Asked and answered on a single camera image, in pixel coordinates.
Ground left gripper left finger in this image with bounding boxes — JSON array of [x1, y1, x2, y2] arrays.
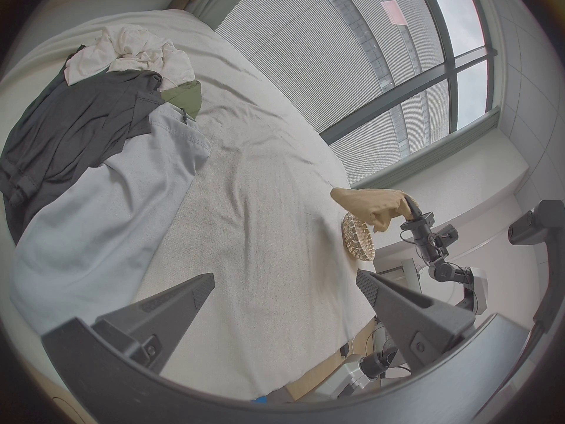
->
[[92, 273, 216, 377]]

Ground round woven basket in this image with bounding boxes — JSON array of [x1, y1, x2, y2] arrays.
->
[[342, 212, 377, 262]]

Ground green garment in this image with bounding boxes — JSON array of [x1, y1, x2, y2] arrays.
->
[[160, 80, 203, 120]]

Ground black garment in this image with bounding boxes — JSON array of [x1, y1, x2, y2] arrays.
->
[[0, 44, 165, 246]]

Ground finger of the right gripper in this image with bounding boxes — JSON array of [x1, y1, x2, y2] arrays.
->
[[404, 194, 423, 221]]

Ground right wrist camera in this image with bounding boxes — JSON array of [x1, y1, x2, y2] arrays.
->
[[436, 224, 460, 250]]

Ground pale blue garment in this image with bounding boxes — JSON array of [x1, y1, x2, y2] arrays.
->
[[10, 103, 212, 337]]

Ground white garment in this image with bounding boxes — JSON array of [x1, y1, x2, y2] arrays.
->
[[64, 25, 196, 88]]

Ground window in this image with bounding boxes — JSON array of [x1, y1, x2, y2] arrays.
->
[[212, 0, 499, 184]]

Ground tan shorts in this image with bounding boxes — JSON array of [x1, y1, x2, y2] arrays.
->
[[331, 187, 413, 235]]

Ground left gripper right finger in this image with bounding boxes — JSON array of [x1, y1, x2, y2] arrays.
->
[[355, 270, 476, 372]]

